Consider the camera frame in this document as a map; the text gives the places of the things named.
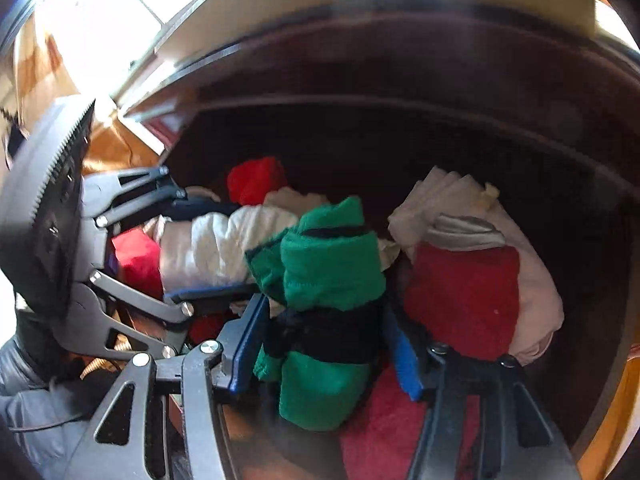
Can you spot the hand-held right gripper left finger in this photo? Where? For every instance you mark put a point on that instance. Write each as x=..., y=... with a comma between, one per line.
x=247, y=340

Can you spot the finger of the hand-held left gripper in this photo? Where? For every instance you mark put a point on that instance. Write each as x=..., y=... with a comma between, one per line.
x=210, y=294
x=200, y=207

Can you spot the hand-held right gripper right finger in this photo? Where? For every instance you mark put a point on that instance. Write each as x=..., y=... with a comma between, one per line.
x=406, y=362

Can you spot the white underwear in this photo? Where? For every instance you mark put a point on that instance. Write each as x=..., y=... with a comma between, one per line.
x=210, y=250

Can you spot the orange-red knit sock bundle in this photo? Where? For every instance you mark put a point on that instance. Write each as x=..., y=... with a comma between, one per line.
x=255, y=180

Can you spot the bright red underwear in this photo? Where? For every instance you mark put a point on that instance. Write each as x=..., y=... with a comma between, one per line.
x=137, y=260

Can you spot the black and green sock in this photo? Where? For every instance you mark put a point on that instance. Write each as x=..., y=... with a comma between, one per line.
x=325, y=270

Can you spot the red underwear grey waistband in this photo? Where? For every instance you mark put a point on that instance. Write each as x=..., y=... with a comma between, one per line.
x=460, y=300

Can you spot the pale pink underwear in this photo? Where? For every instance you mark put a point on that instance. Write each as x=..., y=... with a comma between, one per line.
x=540, y=285

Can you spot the maroon sock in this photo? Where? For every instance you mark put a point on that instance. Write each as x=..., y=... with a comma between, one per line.
x=380, y=430

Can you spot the orange and cream curtain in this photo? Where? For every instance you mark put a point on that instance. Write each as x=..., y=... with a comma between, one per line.
x=30, y=60

